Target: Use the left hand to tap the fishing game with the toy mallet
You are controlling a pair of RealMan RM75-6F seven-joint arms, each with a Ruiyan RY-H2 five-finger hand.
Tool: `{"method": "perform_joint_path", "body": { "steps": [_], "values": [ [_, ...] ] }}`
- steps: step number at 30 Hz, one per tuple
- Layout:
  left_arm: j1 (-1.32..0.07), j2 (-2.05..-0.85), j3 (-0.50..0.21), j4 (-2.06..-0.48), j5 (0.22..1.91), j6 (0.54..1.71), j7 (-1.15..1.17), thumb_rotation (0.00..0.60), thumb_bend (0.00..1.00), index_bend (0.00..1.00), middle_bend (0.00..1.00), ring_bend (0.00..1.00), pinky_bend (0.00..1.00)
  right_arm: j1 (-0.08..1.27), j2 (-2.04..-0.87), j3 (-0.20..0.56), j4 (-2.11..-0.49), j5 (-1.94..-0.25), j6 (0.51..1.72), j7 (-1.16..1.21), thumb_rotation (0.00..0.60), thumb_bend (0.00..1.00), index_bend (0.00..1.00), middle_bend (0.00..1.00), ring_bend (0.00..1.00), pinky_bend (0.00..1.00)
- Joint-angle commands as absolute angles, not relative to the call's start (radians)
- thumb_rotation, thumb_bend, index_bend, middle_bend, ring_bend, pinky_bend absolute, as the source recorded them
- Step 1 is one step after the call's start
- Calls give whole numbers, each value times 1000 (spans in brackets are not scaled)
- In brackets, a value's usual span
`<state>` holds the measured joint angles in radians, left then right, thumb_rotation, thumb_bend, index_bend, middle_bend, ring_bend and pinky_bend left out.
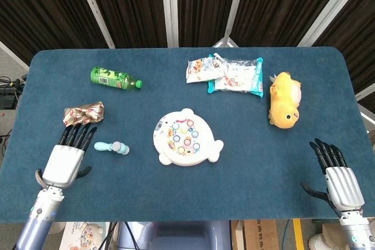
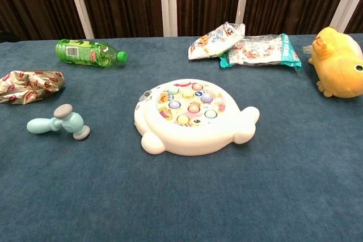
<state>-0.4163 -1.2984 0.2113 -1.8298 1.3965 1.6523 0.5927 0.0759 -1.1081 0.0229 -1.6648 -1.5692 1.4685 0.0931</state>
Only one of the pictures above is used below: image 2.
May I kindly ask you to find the light blue toy hammer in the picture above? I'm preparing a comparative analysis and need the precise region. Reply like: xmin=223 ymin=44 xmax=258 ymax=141
xmin=26 ymin=103 xmax=91 ymax=141

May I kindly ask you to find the white seal toy board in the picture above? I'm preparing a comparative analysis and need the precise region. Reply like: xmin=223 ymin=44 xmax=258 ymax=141
xmin=133 ymin=78 xmax=261 ymax=157

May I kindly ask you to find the white cartoon snack bag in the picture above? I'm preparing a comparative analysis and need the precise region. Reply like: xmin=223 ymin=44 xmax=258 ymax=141
xmin=188 ymin=21 xmax=246 ymax=61

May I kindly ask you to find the blue felt table cover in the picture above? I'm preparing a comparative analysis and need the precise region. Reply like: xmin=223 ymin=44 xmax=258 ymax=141
xmin=0 ymin=33 xmax=363 ymax=242

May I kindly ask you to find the teal-edged clear snack bag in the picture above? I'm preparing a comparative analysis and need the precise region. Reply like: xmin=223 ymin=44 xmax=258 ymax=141
xmin=218 ymin=33 xmax=302 ymax=74

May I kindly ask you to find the green plastic drink bottle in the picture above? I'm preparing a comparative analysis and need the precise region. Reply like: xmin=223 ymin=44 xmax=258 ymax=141
xmin=55 ymin=39 xmax=128 ymax=69

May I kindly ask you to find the crumpled gold snack wrapper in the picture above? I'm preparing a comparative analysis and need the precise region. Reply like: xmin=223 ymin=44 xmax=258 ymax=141
xmin=0 ymin=69 xmax=66 ymax=105

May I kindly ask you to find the yellow plush duck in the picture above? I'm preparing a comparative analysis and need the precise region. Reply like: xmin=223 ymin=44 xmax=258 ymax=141
xmin=302 ymin=26 xmax=363 ymax=99

